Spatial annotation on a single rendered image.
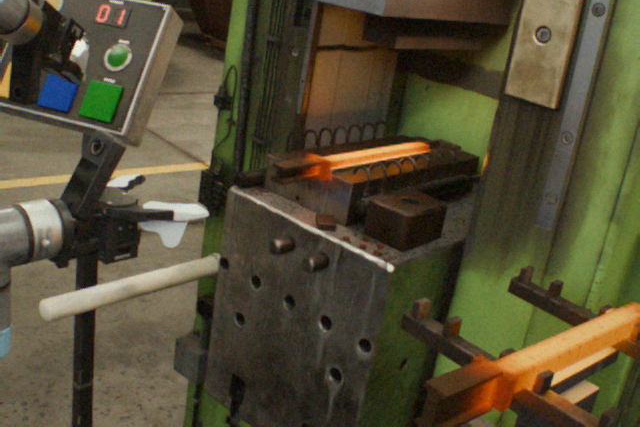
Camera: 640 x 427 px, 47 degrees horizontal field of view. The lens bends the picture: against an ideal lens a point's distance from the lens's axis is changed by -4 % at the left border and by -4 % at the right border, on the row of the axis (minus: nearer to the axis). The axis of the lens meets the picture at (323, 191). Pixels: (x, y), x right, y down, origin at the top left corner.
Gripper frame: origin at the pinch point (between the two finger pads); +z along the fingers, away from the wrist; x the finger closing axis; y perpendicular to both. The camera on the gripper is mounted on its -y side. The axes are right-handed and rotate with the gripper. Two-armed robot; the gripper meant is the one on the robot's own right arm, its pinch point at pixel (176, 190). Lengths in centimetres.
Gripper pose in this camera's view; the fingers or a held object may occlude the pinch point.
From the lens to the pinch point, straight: 109.0
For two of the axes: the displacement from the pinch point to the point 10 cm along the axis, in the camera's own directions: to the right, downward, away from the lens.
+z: 6.6, -1.4, 7.4
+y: -1.6, 9.3, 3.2
